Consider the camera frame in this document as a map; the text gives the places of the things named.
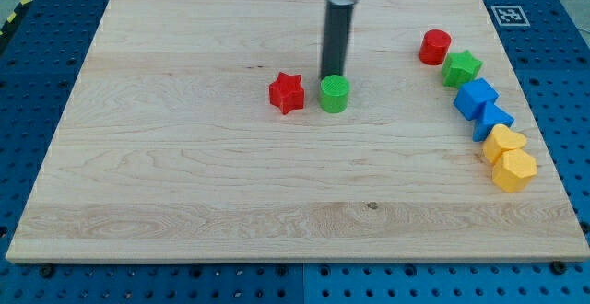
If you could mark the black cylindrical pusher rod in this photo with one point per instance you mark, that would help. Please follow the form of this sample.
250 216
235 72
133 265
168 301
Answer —
337 23

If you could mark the red star block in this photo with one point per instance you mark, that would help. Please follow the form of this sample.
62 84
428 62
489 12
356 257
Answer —
287 93

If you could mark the green star block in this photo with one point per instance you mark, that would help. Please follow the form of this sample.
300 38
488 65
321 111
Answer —
459 68

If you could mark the green cylinder block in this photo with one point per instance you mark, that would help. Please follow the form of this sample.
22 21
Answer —
334 92

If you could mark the red cylinder block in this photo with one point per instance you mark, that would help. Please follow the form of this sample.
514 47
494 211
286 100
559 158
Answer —
434 47

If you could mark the blue cube block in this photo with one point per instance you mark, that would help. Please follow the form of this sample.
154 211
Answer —
472 96

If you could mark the white fiducial marker tag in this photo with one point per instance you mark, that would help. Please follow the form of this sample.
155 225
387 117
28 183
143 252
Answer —
510 16

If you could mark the light wooden board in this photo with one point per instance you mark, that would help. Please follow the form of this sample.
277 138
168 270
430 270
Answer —
169 150

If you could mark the blue triangle block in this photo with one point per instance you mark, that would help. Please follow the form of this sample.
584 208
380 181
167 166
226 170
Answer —
490 115

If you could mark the yellow heart block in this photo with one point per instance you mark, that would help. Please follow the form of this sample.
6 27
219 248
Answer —
501 139

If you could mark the yellow hexagon block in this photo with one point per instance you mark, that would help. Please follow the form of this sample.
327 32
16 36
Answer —
513 170

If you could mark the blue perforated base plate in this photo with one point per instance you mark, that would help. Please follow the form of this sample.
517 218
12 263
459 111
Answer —
38 70

